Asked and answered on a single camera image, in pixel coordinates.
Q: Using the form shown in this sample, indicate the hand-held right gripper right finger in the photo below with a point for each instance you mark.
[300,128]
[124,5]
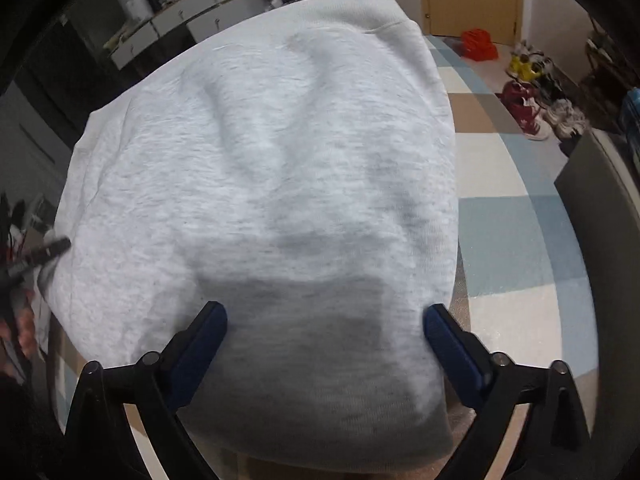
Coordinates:
[450,355]

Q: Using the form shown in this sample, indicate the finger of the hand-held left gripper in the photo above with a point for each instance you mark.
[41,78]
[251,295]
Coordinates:
[45,252]

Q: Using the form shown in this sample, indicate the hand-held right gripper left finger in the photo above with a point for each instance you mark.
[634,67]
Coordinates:
[200,355]

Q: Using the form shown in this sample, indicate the light grey hoodie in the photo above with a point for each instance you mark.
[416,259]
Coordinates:
[250,160]

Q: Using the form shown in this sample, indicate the person's left hand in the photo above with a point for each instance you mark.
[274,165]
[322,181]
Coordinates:
[22,327]

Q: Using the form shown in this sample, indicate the checked bed sheet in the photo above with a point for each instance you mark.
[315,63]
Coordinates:
[500,235]

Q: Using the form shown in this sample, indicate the person's black garment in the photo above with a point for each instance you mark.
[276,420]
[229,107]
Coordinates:
[25,435]

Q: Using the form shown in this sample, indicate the red sneaker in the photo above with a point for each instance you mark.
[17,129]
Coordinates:
[525,110]

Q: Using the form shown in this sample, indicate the white sneaker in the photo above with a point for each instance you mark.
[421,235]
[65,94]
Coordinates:
[565,120]

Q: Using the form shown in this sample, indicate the white desk with drawers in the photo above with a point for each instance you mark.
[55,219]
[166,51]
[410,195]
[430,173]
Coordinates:
[175,15]

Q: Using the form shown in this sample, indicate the yellow shoes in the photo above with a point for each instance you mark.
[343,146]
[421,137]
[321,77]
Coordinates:
[527,65]

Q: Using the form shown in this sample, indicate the red bag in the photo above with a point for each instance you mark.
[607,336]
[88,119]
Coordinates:
[479,45]

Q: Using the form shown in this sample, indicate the shoe rack with shoes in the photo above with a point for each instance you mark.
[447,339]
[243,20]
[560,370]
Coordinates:
[605,75]

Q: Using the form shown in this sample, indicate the grey bed frame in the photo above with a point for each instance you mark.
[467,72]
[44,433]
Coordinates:
[600,200]

